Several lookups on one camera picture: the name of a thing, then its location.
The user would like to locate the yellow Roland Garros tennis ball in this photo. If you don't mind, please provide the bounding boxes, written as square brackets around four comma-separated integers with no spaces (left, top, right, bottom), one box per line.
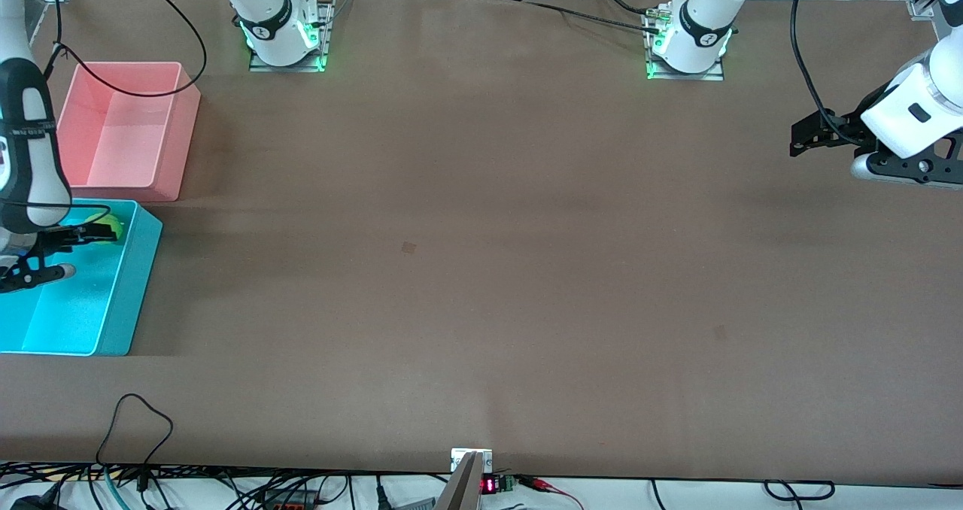
[83,212,124,244]

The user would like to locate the blue plastic bin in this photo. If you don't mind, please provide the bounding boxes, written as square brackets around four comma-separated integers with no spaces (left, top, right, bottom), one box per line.
[0,198,164,357]

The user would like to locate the pink plastic bin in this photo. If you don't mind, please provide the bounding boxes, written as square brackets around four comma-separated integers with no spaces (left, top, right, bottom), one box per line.
[53,61,202,202]

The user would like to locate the white mounting plate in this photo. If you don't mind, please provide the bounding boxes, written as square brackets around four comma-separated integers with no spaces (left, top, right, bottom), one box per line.
[451,448,494,473]

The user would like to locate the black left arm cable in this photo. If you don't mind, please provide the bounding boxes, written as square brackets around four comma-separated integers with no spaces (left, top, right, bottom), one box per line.
[790,0,858,146]

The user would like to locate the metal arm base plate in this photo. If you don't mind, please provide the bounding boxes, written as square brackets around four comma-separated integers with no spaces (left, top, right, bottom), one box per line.
[248,0,337,73]
[642,6,728,82]

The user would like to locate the thin black looped cable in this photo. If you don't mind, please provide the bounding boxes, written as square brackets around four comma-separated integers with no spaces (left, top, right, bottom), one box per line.
[95,393,175,492]

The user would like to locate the teal cable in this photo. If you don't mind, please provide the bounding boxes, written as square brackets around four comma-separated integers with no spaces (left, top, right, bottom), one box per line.
[102,465,125,510]

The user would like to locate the black base supply cable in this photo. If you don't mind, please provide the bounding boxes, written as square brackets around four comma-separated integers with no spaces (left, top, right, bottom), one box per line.
[481,0,667,35]

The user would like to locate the black flat looped cable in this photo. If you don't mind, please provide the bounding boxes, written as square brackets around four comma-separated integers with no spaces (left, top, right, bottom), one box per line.
[763,478,837,501]

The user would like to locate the red clip lead cable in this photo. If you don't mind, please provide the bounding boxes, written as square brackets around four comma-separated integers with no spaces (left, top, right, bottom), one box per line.
[518,474,586,510]

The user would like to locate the grey camera mount arm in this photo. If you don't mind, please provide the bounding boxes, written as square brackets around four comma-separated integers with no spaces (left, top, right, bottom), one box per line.
[435,451,485,510]

